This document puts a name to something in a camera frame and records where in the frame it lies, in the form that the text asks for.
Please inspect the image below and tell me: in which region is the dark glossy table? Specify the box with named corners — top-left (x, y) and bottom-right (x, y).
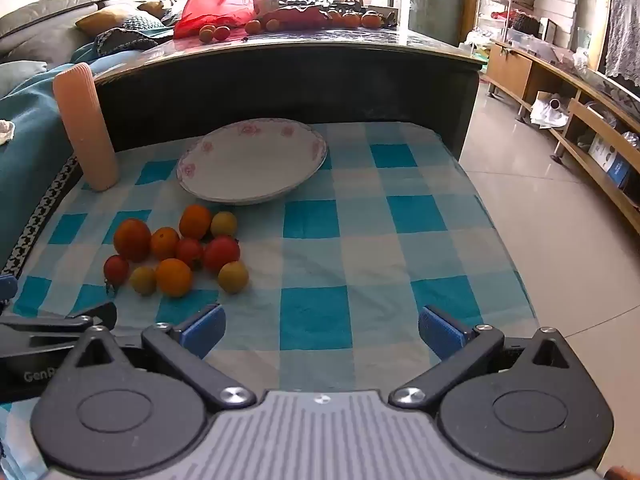
top-left (91, 22), bottom-right (490, 161)

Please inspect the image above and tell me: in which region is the black and white patterned cushion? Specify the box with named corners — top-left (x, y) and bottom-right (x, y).
top-left (120, 14), bottom-right (168, 33)

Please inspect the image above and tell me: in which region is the large orange-red tomato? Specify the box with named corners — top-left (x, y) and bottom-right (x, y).
top-left (113, 218), bottom-right (152, 263)

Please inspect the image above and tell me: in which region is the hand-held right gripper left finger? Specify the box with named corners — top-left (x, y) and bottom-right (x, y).
top-left (60, 303), bottom-right (258, 413)

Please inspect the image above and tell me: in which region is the pink ribbed cylinder container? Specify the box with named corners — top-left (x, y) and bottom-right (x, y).
top-left (52, 62), bottom-right (120, 192)

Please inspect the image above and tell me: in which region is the white plate pink floral rim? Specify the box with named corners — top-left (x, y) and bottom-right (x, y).
top-left (176, 118), bottom-right (328, 206)

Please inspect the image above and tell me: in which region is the dark patterned cushion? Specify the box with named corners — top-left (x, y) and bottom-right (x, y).
top-left (92, 27), bottom-right (173, 58)

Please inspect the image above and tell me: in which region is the blue box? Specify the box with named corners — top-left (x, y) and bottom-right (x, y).
top-left (587, 132), bottom-right (631, 191)

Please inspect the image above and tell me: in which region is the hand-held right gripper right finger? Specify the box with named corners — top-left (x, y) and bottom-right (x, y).
top-left (389, 304), bottom-right (585, 412)

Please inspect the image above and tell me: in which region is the grey sofa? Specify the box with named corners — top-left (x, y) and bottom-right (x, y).
top-left (0, 0), bottom-right (173, 68)

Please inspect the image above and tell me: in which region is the blue checkered tablecloth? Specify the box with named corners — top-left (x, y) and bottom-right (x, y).
top-left (0, 121), bottom-right (540, 480)

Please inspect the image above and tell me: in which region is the mustard cushion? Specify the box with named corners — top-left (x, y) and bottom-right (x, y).
top-left (75, 2), bottom-right (146, 36)

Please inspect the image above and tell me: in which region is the long wooden low cabinet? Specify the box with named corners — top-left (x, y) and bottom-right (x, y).
top-left (484, 37), bottom-right (640, 236)

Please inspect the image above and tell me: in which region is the grey lace cloth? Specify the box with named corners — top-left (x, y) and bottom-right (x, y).
top-left (602, 0), bottom-right (640, 86)

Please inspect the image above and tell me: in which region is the white plastic bag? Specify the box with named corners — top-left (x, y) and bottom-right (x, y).
top-left (529, 91), bottom-right (571, 128)

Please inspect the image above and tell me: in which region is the houndstooth patterned cloth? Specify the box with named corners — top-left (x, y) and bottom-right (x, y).
top-left (0, 154), bottom-right (83, 281)

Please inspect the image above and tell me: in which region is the dark woven basket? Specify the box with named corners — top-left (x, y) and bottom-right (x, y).
top-left (510, 10), bottom-right (543, 36)

